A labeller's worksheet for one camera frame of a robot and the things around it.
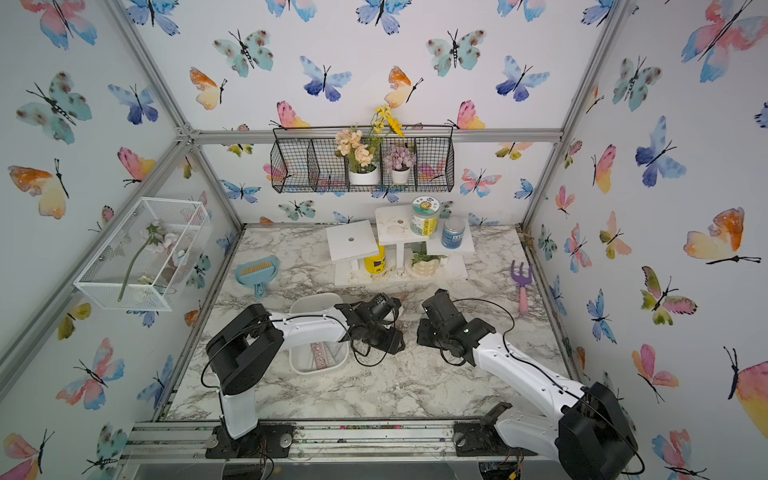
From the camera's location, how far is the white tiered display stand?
0.90 meters

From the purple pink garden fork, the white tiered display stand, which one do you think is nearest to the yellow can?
the white tiered display stand

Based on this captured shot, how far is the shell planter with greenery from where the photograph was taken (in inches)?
38.2

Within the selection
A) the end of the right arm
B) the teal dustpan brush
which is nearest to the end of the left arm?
the end of the right arm

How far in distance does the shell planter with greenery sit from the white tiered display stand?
0.9 inches

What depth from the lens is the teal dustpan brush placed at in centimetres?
102

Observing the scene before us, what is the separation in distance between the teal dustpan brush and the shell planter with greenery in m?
0.50

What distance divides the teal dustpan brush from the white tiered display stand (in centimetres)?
24
